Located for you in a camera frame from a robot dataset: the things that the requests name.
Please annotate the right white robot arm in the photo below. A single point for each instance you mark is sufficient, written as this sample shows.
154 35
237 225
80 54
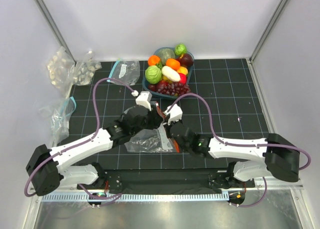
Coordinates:
255 158

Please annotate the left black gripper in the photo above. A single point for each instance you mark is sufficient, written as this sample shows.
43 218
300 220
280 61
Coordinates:
156 119

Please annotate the bag of white pieces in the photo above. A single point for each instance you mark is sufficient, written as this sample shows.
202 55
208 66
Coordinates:
85 69
60 69

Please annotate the crumpled clear bag blue zipper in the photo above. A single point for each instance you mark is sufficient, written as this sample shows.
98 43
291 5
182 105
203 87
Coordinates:
57 115

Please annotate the yellow fruit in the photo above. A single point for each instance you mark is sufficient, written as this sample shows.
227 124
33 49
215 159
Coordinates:
183 70

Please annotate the orange fruit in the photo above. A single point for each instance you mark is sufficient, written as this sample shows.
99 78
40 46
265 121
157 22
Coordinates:
153 60
173 63

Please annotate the black grid mat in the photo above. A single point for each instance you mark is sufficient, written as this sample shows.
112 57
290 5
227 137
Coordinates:
230 108

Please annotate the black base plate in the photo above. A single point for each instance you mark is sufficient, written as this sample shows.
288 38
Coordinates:
193 181

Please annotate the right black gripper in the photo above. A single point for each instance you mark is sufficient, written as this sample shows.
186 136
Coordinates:
172 123

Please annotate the dark red plum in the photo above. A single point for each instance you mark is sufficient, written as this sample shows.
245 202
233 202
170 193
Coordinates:
186 60

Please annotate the clear bag with orange zipper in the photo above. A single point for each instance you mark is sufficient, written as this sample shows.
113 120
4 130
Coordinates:
151 141

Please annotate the grey green melon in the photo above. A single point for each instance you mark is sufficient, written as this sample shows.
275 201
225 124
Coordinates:
164 54

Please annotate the large green cabbage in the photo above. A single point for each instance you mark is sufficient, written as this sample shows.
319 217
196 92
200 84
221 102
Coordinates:
153 74

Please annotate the orange fruit centre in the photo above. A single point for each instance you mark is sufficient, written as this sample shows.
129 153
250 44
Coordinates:
173 63

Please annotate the red apple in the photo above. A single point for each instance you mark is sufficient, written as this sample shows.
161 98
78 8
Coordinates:
183 78

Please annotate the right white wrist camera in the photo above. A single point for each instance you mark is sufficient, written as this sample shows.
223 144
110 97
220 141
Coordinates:
173 114

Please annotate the orange fruit left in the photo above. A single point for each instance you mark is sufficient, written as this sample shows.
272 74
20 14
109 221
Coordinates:
153 60

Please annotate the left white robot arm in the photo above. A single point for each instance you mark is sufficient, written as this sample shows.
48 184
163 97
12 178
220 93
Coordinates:
48 168

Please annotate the aluminium cable rail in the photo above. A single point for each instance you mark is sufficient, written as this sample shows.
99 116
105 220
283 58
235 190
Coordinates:
58 197

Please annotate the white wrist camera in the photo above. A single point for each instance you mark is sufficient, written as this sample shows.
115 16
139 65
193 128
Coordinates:
143 99
173 114

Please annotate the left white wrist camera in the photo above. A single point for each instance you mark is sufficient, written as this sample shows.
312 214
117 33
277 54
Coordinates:
143 99

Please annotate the clear bag with blue zipper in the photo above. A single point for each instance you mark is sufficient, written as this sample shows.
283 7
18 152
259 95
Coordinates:
126 71

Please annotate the small green cabbage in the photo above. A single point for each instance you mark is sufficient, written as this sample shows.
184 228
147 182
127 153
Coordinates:
180 49

